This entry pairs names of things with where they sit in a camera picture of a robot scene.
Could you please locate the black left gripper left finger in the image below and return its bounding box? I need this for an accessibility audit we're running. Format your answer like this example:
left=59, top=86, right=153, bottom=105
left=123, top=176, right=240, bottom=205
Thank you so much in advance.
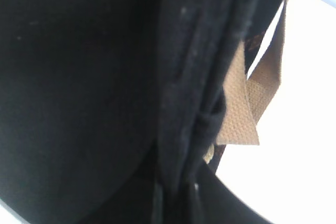
left=1, top=0, right=161, bottom=223

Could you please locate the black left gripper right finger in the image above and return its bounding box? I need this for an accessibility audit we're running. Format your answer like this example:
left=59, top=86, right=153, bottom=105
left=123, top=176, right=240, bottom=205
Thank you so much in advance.
left=184, top=162, right=270, bottom=224

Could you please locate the black canvas tote bag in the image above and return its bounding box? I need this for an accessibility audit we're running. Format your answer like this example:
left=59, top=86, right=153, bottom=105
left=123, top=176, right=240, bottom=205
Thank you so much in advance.
left=152, top=0, right=288, bottom=223

